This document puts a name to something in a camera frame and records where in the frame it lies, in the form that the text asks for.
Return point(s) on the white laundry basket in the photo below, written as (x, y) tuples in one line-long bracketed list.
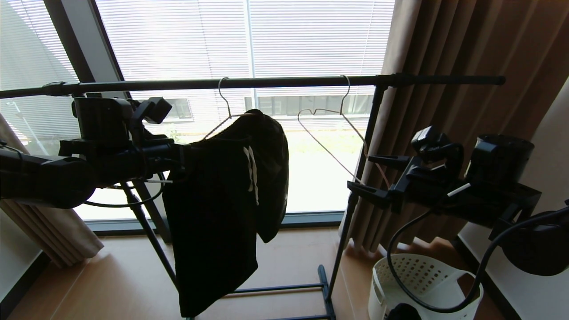
[(422, 275)]

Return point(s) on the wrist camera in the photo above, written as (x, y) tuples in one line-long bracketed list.
[(438, 142), (151, 113)]

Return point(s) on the brown curtain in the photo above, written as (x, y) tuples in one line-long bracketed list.
[(53, 235), (444, 111)]

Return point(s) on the window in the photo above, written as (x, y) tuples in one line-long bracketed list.
[(200, 35)]

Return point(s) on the black shorts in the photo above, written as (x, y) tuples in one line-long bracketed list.
[(213, 231)]

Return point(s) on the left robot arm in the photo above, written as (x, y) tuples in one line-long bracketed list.
[(53, 178)]

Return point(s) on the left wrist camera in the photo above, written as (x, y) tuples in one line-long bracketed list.
[(151, 113)]

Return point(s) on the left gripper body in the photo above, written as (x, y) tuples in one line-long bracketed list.
[(146, 158)]

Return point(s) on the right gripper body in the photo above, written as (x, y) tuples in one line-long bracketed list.
[(422, 186)]

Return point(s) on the heap of clothes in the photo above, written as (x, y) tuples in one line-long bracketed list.
[(402, 312)]

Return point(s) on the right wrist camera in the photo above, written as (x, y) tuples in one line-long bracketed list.
[(438, 142)]

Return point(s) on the black clothes rack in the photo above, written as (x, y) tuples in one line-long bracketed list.
[(289, 82)]

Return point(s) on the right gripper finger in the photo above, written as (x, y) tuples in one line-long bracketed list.
[(390, 161), (371, 193)]

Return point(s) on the pink clothes hanger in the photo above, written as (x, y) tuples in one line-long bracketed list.
[(331, 155), (226, 106)]

